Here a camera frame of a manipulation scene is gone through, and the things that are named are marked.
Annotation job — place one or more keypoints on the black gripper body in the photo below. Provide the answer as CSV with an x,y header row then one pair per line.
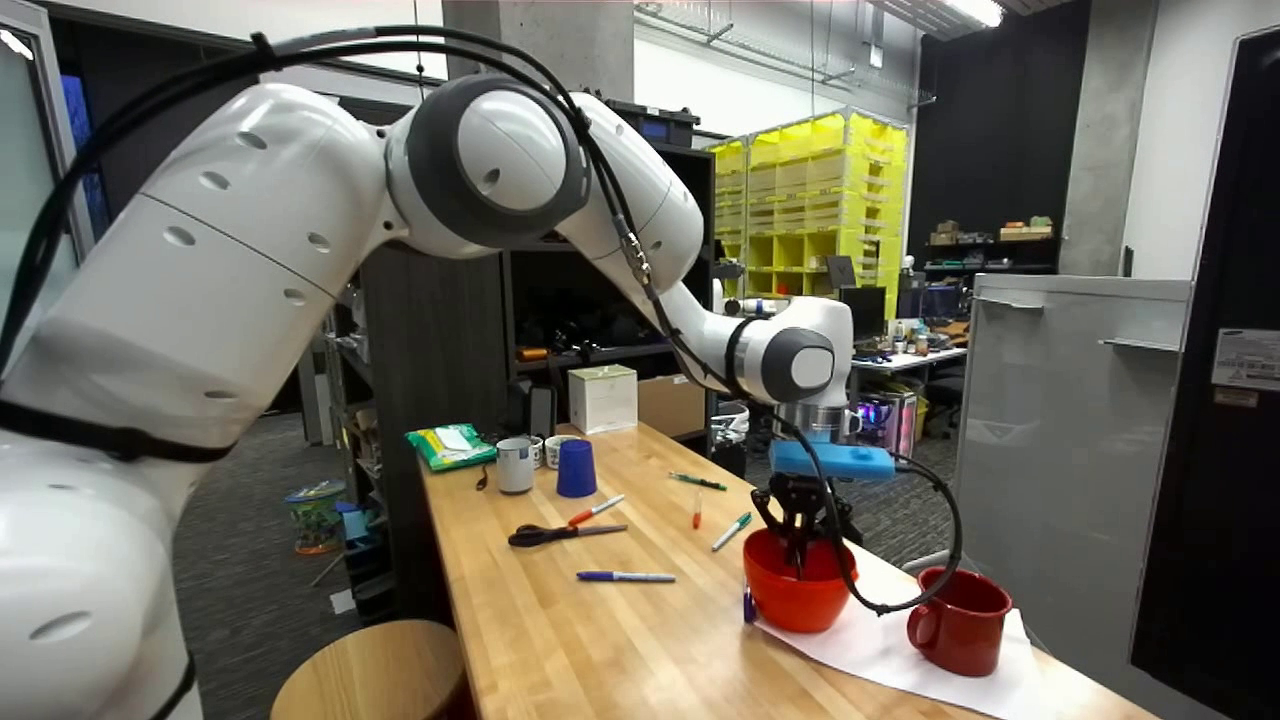
x,y
802,502

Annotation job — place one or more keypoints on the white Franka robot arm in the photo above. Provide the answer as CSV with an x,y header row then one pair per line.
x,y
201,292

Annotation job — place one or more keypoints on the green pen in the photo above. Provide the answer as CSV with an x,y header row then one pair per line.
x,y
729,535
700,481

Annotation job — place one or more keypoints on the short blue pen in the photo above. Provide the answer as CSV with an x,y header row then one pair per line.
x,y
749,611

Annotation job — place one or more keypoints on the orange pen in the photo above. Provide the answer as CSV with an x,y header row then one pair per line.
x,y
694,521

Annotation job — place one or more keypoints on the small dark red mug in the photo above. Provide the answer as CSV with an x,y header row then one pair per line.
x,y
958,625

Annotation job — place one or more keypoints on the grey ceramic mug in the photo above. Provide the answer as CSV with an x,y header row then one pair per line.
x,y
517,465

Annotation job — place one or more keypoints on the red bowl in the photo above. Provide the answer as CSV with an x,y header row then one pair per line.
x,y
798,596

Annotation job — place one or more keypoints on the white paper sheet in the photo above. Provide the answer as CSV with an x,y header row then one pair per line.
x,y
881,652

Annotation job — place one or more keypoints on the cardboard box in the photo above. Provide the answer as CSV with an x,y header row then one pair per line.
x,y
673,406

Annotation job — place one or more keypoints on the red capped marker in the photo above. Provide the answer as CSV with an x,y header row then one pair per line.
x,y
596,513

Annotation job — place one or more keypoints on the white box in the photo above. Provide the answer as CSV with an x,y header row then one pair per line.
x,y
603,397

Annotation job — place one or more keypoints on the blue plastic cup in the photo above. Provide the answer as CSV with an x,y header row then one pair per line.
x,y
573,468

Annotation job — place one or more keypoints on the black scissors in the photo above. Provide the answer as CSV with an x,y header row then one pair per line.
x,y
554,535

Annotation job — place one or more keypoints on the black shelf unit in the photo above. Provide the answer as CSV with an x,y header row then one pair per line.
x,y
603,304

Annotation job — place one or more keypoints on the yellow shelf rack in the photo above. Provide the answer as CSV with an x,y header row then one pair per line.
x,y
812,212

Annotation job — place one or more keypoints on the green wipes package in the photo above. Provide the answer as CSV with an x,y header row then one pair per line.
x,y
448,444

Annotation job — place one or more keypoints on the round wooden stool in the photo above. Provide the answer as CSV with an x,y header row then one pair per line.
x,y
374,673

